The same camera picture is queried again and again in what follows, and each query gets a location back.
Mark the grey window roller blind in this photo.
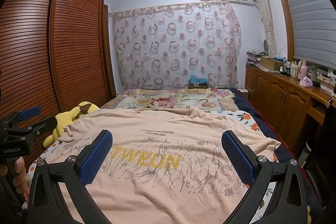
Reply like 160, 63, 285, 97
287, 0, 336, 69

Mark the peach printed t-shirt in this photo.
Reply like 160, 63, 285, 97
44, 105, 281, 224

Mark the stack of folded clothes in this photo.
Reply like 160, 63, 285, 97
245, 50, 268, 67

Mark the cardboard box with blue cloth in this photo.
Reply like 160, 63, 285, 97
188, 75, 209, 89

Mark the floral beige bed quilt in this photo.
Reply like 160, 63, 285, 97
102, 88, 239, 112

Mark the beige tied window curtain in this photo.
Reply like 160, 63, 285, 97
256, 0, 277, 57

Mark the person's left hand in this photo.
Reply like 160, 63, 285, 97
0, 157, 27, 197

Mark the yellow pikachu plush toy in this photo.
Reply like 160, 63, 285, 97
43, 101, 99, 148

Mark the open cardboard box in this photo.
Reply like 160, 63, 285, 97
259, 57, 284, 71

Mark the pink tissue pack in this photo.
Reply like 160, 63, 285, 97
299, 76, 313, 88

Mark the long wooden cabinet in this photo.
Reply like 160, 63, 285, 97
245, 65, 335, 152

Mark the pink circle pattern curtain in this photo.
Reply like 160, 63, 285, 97
113, 1, 242, 90

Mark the brown louvered wardrobe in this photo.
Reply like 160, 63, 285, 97
1, 0, 116, 123

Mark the navy blue bed sheet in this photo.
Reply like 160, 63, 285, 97
228, 88, 297, 162

